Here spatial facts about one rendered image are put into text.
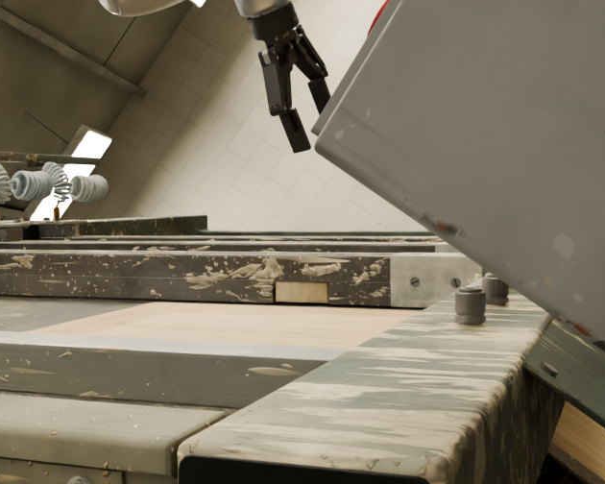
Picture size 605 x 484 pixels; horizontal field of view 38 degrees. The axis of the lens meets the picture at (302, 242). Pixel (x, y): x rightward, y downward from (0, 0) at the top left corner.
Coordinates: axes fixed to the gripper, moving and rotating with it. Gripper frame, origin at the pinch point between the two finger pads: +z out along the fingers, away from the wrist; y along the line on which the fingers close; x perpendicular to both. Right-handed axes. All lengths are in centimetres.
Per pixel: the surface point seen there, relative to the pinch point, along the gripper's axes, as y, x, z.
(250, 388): -81, -27, -7
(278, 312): -47.6, -10.5, 6.2
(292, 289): -28.6, -1.7, 13.6
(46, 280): -29.8, 39.1, 4.8
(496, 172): -96, -54, -26
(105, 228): 42, 87, 26
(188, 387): -81, -22, -8
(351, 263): -26.9, -11.2, 11.9
